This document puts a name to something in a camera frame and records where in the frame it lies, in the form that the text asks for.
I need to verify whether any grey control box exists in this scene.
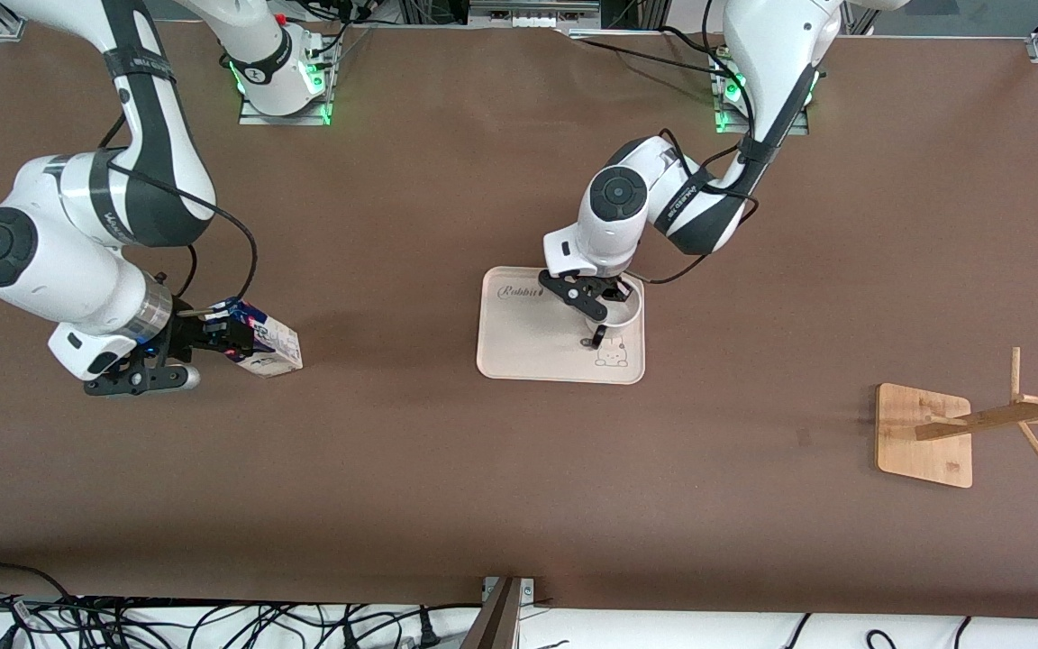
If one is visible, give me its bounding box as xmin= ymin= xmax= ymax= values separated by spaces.
xmin=469 ymin=0 xmax=602 ymax=27

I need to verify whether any wooden cup rack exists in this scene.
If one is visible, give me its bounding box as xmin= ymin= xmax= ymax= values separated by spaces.
xmin=874 ymin=346 xmax=1038 ymax=490

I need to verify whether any long black table cable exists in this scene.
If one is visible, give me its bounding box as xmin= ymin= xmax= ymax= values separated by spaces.
xmin=563 ymin=33 xmax=729 ymax=81

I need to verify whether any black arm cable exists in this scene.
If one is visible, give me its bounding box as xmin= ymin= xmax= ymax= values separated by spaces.
xmin=631 ymin=0 xmax=762 ymax=287
xmin=96 ymin=112 xmax=260 ymax=317

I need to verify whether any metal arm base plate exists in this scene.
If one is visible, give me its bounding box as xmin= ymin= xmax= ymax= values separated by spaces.
xmin=237 ymin=88 xmax=333 ymax=128
xmin=713 ymin=105 xmax=811 ymax=137

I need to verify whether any white mug black handle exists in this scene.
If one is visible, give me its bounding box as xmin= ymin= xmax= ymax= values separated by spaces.
xmin=581 ymin=275 xmax=645 ymax=351

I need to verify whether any blue milk carton green cap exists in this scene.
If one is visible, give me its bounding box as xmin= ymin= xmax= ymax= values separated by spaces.
xmin=213 ymin=297 xmax=305 ymax=379

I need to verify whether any cream tray with rabbit print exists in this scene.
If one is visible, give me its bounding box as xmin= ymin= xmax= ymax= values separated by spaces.
xmin=475 ymin=265 xmax=646 ymax=387

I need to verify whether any silver metal bracket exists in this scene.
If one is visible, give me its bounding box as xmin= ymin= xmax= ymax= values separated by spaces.
xmin=481 ymin=575 xmax=537 ymax=608

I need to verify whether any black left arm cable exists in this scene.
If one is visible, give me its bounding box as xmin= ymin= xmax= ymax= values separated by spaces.
xmin=631 ymin=0 xmax=762 ymax=287

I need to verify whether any short black table cable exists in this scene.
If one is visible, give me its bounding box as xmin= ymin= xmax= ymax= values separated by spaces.
xmin=658 ymin=24 xmax=724 ymax=58

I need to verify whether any dark metal post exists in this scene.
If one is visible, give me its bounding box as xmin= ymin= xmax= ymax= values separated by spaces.
xmin=458 ymin=577 xmax=525 ymax=649

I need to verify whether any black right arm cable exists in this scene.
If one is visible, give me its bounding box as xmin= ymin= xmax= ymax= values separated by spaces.
xmin=96 ymin=112 xmax=260 ymax=317

